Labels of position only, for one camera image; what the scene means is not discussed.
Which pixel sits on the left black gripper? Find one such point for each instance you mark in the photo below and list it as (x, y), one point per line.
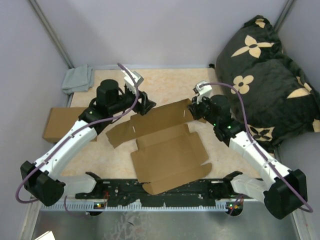
(146, 104)

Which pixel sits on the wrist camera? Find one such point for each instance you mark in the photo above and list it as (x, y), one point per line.
(202, 89)
(131, 78)

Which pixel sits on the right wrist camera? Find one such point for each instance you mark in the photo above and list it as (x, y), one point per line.
(202, 89)

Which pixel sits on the small closed cardboard box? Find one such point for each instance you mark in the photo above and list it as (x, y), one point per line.
(60, 122)

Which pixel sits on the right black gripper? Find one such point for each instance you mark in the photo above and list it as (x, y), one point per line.
(194, 106)

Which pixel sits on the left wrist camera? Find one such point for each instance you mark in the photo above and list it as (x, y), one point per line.
(131, 78)

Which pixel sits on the black floral pillow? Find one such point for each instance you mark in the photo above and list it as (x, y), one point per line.
(265, 87)

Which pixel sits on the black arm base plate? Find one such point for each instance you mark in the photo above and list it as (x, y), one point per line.
(122, 192)

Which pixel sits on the grey folded cloth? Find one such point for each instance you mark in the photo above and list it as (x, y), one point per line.
(79, 79)

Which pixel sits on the white paper corner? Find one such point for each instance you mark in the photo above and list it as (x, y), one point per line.
(46, 236)

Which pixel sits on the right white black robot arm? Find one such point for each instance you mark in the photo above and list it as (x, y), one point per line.
(262, 162)

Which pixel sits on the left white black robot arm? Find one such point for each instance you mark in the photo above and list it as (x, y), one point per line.
(67, 145)

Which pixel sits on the aluminium frame rail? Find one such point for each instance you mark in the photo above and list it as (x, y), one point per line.
(281, 197)

